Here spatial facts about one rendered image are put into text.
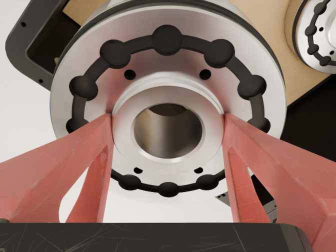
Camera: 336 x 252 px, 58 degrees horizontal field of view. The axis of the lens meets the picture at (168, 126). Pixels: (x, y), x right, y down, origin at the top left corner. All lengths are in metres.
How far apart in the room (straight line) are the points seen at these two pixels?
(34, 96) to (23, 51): 0.31
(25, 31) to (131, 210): 0.55
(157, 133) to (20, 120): 0.45
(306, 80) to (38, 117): 0.42
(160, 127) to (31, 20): 0.12
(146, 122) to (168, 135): 0.01
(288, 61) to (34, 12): 0.26
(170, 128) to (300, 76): 0.25
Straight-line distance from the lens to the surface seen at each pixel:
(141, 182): 0.15
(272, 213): 0.37
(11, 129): 0.61
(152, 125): 0.15
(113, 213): 0.74
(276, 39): 0.35
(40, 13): 0.23
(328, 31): 0.32
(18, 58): 0.24
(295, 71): 0.37
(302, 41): 0.32
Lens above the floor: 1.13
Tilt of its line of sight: 52 degrees down
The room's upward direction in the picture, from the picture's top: 177 degrees clockwise
